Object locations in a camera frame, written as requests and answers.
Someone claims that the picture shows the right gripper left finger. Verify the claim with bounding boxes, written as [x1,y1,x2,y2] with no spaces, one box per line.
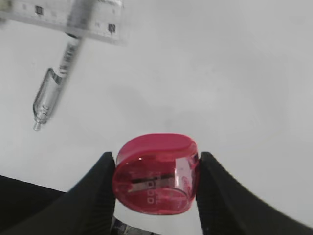
[0,152,115,235]

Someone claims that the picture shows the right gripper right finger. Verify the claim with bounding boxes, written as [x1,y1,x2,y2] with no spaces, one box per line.
[196,152,313,235]

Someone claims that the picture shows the pink pencil sharpener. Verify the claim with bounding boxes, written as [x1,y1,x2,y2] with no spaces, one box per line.
[112,133,199,215]

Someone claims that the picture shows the clear plastic ruler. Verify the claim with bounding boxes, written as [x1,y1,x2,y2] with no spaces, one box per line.
[0,0,129,44]

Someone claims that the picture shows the grey white pen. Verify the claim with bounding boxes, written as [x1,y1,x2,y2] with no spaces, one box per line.
[33,0,95,131]

